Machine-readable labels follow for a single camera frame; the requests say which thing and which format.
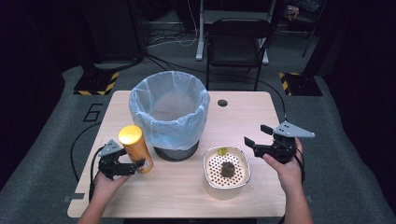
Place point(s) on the yellow tea bag tag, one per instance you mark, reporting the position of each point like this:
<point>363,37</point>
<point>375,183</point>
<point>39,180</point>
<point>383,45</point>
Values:
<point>222,151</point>

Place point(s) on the black stand pole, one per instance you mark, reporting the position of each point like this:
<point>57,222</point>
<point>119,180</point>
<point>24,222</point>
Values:
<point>316,40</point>

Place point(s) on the dark cabinet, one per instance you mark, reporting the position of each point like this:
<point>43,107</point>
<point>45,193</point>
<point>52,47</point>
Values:
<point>115,28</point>

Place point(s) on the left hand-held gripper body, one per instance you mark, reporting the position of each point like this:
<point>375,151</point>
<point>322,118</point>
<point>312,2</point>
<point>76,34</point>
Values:
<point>109,163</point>

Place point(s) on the white square strainer container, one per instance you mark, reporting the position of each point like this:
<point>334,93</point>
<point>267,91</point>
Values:
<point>214,186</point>

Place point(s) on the yellow black striped stand base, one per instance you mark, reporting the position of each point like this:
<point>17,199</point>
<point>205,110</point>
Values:
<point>300,85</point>
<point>95,84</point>

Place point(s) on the black folding chair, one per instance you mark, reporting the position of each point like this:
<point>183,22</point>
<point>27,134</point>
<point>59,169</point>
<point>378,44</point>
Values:
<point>238,40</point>

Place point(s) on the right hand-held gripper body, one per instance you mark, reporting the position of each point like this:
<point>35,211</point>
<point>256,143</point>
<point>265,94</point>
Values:
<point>285,146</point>

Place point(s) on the person's right hand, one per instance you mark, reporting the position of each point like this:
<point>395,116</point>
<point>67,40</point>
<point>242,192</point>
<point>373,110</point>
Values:
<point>289,175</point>

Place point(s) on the grey tape strip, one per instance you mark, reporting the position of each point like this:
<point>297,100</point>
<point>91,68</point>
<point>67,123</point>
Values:
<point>308,198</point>
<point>74,197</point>

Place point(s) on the person's left hand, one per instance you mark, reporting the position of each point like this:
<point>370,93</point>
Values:
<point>106,191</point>

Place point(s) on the brown tea bag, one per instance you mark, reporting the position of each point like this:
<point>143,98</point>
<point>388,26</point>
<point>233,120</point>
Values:
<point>228,170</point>

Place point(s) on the white desk frame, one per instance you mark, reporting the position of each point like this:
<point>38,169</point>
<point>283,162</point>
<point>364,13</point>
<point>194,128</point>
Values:
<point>200,40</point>

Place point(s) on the yellow chip can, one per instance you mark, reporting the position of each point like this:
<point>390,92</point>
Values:
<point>137,149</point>

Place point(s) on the bin with blue bag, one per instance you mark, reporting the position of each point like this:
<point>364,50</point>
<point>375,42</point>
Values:
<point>169,124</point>

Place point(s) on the black trash bin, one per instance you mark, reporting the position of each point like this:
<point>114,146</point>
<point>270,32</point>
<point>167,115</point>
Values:
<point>176,154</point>

